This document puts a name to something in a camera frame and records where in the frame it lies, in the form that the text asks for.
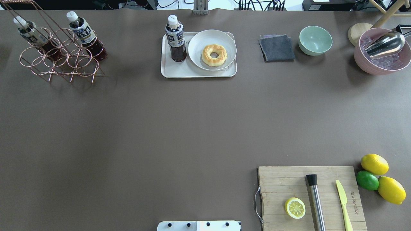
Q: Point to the yellow lemon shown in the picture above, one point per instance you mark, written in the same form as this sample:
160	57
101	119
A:
374	164
391	190

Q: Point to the yellow lemon far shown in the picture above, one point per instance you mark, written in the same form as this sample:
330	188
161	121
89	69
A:
374	164

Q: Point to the cream serving tray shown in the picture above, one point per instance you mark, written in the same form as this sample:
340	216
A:
187	69

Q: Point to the tea bottle in rack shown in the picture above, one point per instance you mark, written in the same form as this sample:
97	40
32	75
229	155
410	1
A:
87	37
40	40

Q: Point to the metal muddler black tip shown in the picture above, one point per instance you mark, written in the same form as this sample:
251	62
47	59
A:
315	197

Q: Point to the green ceramic bowl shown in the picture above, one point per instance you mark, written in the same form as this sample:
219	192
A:
314	40

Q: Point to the yellow lemon near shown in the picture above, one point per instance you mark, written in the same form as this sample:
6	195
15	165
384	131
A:
391	190

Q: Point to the yellow ring donut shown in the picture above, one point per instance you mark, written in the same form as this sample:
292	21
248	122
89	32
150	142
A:
214	55

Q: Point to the pink bowl with ice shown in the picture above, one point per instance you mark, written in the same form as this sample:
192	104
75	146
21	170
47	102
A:
384	65

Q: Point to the white round plate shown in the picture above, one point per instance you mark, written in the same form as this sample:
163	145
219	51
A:
206	37

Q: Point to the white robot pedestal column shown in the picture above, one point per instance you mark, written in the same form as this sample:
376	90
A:
206	225

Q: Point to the grey folded cloth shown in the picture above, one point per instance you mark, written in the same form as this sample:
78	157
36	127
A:
276	48

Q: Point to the aluminium frame post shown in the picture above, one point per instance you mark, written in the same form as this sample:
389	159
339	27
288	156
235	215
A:
200	7

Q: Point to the wooden cutting board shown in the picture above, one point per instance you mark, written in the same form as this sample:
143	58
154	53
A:
278	184

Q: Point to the green lime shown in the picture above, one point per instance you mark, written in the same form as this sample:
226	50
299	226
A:
367	180

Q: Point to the yellow plastic knife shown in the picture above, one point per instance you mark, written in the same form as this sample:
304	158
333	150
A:
343	202

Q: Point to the half lemon slice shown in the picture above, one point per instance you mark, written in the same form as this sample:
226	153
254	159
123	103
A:
295	208

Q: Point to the copper wire bottle rack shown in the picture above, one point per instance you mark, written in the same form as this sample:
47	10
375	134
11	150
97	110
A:
76	60

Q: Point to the metal ice scoop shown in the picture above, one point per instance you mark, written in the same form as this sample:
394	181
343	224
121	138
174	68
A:
388	44

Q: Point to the tea bottle white cap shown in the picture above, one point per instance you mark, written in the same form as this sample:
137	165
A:
175	37

